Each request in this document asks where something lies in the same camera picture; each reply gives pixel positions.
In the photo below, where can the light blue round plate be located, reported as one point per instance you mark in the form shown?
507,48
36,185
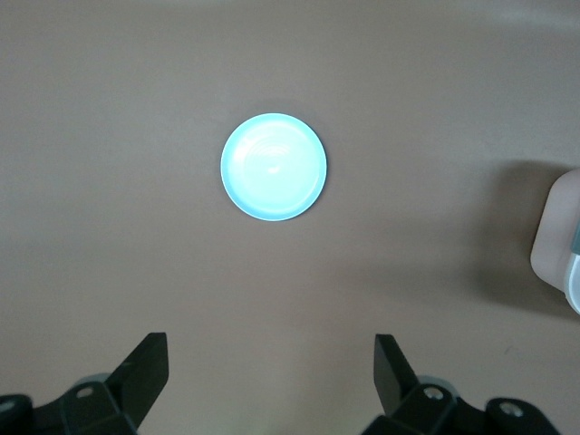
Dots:
272,181

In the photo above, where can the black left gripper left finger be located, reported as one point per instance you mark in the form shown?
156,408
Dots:
136,380

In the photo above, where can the white plastic lidded container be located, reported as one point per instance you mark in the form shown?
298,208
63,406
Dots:
550,235

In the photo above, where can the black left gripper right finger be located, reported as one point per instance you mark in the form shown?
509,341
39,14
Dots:
394,385

